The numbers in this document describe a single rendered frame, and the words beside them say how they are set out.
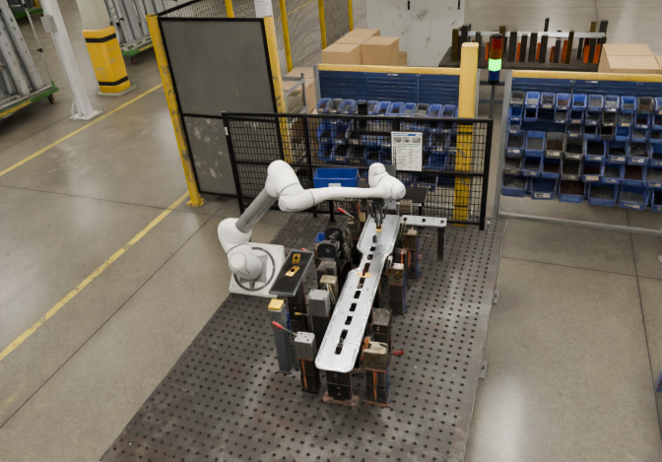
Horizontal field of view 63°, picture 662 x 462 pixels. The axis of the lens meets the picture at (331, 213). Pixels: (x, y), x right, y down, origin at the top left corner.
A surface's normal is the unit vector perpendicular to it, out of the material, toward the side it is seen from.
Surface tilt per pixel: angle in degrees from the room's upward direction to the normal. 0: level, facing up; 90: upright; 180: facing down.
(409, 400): 0
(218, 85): 91
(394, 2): 90
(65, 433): 0
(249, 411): 0
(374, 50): 90
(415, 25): 90
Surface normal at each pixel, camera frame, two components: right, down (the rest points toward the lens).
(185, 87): -0.38, 0.52
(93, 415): -0.07, -0.85
